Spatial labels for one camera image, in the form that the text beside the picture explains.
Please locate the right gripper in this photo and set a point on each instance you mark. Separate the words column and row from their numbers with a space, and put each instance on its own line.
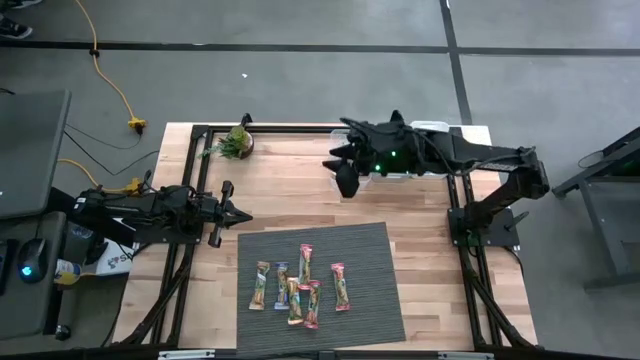
column 372, row 147

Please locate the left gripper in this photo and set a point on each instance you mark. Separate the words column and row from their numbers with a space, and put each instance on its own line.
column 217, row 215

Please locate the orange-ended Chewy granola bar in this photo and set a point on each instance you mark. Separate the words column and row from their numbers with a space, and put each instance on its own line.
column 259, row 286
column 294, row 302

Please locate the blue-ended Chewy granola bar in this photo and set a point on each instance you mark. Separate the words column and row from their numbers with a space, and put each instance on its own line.
column 282, row 286

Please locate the red-ended Chewy granola bar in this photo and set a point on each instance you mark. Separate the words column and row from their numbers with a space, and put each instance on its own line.
column 313, row 305
column 340, row 287
column 305, row 262

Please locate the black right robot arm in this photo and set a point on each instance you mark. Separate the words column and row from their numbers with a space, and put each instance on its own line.
column 480, row 155

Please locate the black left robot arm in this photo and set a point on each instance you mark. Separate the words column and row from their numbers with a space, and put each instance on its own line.
column 130, row 210

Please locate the clear plastic storage bin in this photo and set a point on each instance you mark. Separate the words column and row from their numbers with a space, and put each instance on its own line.
column 365, row 184

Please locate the potted succulent plant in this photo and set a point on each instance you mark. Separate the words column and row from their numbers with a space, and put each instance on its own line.
column 239, row 142

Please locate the white printed box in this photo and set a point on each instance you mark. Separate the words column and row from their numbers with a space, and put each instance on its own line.
column 117, row 260

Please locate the dark grey woven placemat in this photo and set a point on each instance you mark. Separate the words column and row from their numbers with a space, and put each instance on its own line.
column 370, row 310

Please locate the white and yellow bottle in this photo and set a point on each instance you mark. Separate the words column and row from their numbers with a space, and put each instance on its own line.
column 67, row 272

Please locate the black computer mouse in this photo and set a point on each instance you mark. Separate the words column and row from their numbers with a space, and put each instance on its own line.
column 32, row 257

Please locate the black caster wheel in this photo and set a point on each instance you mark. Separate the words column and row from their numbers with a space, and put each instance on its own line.
column 63, row 333

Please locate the dark grey desk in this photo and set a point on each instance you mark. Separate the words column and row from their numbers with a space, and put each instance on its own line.
column 25, row 310
column 30, row 150

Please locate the black keyboard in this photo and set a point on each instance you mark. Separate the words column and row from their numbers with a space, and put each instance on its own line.
column 6, row 265

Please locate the black metal stand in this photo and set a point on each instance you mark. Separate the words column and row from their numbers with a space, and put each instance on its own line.
column 597, row 230

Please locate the person's shoe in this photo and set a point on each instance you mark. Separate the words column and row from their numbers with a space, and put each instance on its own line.
column 25, row 3
column 15, row 29

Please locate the black aluminium table frame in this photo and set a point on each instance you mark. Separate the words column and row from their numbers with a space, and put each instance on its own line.
column 280, row 129

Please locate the silver aluminium bracket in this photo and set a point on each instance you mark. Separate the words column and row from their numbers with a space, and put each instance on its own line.
column 185, row 354
column 465, row 356

